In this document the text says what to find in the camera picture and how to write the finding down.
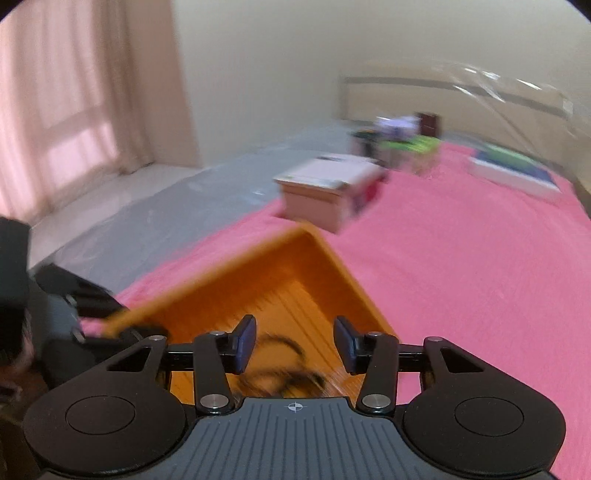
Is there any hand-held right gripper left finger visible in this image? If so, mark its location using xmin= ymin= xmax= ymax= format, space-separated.
xmin=91 ymin=314 xmax=257 ymax=415

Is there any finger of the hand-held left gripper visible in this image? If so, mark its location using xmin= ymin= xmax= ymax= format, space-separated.
xmin=78 ymin=324 xmax=170 ymax=348
xmin=33 ymin=263 xmax=131 ymax=320

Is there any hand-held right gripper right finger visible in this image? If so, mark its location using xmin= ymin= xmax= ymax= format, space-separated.
xmin=333 ymin=316 xmax=500 ymax=415

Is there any dark wooden bead necklace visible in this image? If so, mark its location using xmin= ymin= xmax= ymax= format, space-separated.
xmin=239 ymin=334 xmax=331 ymax=398

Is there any orange plastic tray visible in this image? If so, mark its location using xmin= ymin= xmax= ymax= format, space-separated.
xmin=99 ymin=223 xmax=403 ymax=403

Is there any pink fluffy blanket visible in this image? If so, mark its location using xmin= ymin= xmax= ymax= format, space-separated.
xmin=82 ymin=138 xmax=591 ymax=480

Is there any pink box with white lid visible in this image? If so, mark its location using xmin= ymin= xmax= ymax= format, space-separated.
xmin=273 ymin=154 xmax=376 ymax=234

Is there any dark red box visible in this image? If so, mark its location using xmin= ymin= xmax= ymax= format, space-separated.
xmin=353 ymin=172 xmax=389 ymax=217

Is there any pink curtain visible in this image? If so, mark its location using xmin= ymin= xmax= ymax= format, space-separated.
xmin=0 ymin=0 xmax=202 ymax=228

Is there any stack of small colourful boxes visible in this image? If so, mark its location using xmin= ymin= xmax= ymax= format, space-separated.
xmin=350 ymin=112 xmax=443 ymax=177

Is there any white tissue pack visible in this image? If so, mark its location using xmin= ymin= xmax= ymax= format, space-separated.
xmin=375 ymin=115 xmax=422 ymax=139

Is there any white flat box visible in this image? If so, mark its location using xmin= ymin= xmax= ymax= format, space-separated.
xmin=468 ymin=150 xmax=563 ymax=202

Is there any green flat box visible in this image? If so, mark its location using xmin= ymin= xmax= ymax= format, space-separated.
xmin=480 ymin=142 xmax=546 ymax=172

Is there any beige headboard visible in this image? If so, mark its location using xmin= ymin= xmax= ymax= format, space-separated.
xmin=338 ymin=69 xmax=583 ymax=141

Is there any clear plastic film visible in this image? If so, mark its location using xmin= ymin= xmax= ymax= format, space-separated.
xmin=360 ymin=58 xmax=583 ymax=144

